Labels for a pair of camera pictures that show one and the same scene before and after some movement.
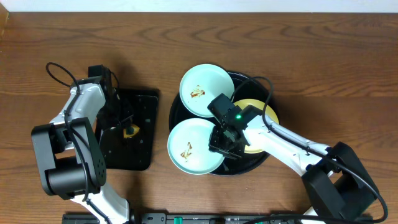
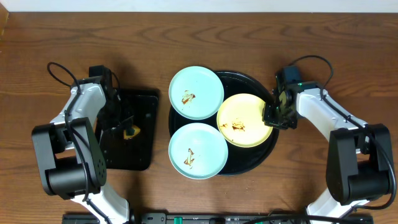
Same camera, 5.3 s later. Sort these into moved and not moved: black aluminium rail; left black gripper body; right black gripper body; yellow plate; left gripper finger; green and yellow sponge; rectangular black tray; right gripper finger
Moved: right gripper finger; yellow plate; right black gripper body
Not moved: green and yellow sponge; left black gripper body; rectangular black tray; left gripper finger; black aluminium rail
